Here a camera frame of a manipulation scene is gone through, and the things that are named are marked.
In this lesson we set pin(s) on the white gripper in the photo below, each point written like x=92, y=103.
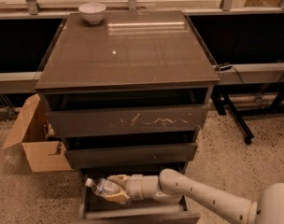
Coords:
x=135, y=187

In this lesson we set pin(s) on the clear plastic water bottle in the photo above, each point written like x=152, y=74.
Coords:
x=102, y=187

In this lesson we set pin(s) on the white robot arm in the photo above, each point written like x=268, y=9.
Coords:
x=169, y=184

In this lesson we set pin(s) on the bottom cabinet drawer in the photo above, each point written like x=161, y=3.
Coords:
x=95, y=210

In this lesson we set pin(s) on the cabinet drawer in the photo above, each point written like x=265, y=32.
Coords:
x=95, y=210
x=125, y=112
x=130, y=149

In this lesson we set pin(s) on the middle cabinet drawer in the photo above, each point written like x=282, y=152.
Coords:
x=130, y=149

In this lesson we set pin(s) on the top cabinet drawer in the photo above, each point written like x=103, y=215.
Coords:
x=125, y=112

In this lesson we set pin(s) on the dark brown drawer cabinet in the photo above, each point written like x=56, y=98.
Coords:
x=128, y=51

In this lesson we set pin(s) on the open cardboard box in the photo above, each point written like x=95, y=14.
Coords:
x=28, y=130

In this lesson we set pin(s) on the small black device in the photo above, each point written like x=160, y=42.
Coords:
x=223, y=67

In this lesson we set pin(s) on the white ceramic bowl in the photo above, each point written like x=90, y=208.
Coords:
x=92, y=13

